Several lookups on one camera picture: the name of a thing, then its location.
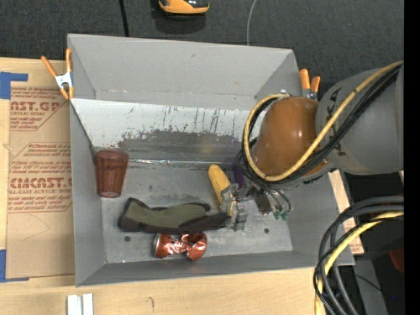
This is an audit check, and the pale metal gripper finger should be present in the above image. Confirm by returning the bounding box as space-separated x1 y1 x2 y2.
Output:
233 201 248 232
220 183 238 228

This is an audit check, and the yellow toy corn cob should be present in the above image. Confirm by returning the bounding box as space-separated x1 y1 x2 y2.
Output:
207 163 232 206

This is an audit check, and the grey metal bin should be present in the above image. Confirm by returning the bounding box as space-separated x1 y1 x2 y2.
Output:
66 33 357 287

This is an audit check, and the olive and brown cloth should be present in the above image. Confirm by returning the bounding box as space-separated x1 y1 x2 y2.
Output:
117 197 231 234

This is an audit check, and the crushed orange-red can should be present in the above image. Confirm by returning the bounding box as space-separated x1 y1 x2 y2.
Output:
152 231 209 262

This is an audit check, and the red-brown plastic cup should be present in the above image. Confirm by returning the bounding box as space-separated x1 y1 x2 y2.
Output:
94 149 130 199

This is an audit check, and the brown cardboard board red print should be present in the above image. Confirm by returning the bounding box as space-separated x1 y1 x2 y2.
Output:
0 56 76 282

